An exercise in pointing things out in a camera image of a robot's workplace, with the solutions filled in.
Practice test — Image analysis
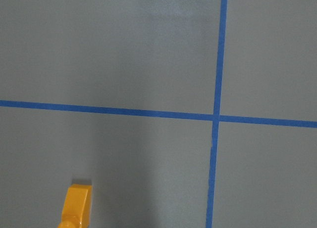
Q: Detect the orange trapezoid block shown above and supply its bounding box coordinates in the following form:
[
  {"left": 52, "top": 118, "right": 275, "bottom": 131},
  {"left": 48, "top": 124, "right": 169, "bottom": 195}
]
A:
[{"left": 57, "top": 184, "right": 93, "bottom": 228}]

